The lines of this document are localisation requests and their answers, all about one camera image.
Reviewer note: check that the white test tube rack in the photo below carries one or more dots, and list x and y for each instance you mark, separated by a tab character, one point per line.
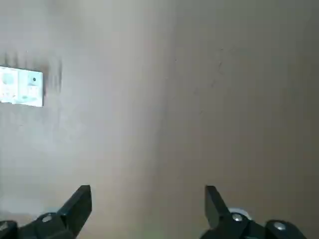
25	87

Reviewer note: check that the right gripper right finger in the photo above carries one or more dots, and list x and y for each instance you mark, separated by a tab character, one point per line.
216	211

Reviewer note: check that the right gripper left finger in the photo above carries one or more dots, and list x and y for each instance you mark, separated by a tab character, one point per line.
74	206

